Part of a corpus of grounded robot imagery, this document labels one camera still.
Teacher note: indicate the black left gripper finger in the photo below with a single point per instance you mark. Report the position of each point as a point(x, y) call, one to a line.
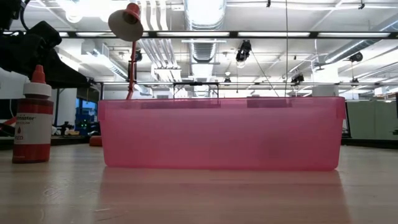
point(62, 77)

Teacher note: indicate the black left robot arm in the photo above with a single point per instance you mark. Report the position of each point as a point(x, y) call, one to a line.
point(7, 12)

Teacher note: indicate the red desk lamp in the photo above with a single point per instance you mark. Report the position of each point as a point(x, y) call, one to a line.
point(124, 26)

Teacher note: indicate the pink plastic bin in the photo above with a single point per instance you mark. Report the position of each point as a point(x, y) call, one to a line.
point(217, 137)

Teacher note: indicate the pale green cabinet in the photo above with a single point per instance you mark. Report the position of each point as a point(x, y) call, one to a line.
point(373, 118)

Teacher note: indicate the black overhead camera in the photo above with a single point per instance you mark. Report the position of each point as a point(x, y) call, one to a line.
point(243, 49)

